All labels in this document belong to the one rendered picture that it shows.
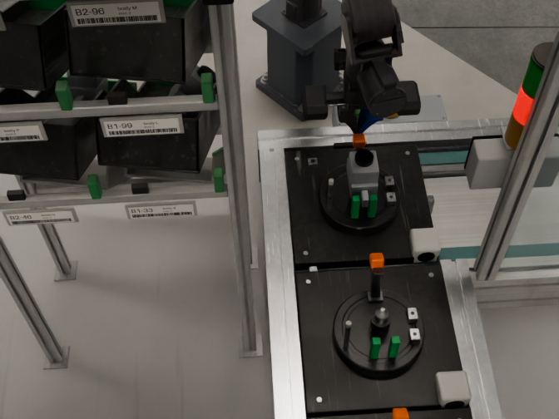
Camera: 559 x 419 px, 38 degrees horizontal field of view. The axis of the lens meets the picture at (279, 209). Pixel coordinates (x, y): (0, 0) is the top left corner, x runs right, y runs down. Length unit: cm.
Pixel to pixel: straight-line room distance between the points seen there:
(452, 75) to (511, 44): 140
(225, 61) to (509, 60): 234
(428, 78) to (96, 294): 82
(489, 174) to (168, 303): 60
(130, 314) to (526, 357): 67
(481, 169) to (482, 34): 205
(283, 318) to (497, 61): 196
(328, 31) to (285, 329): 58
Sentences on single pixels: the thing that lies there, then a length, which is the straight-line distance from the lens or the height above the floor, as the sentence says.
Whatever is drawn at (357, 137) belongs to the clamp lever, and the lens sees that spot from 136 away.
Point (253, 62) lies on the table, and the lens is 178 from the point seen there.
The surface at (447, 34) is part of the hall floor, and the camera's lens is 316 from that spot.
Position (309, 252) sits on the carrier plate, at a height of 97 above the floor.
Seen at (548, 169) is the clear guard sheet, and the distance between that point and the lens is 116.
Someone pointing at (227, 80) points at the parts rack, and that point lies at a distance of 85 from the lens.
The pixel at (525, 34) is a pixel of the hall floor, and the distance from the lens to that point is 323.
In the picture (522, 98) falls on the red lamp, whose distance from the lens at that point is 107.
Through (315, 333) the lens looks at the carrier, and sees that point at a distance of 127.
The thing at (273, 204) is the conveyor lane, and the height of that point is 95.
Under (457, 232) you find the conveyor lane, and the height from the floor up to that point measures 92.
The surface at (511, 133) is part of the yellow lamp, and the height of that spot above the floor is 128.
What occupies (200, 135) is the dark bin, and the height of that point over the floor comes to 134.
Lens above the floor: 211
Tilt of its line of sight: 55 degrees down
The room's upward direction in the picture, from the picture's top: 1 degrees counter-clockwise
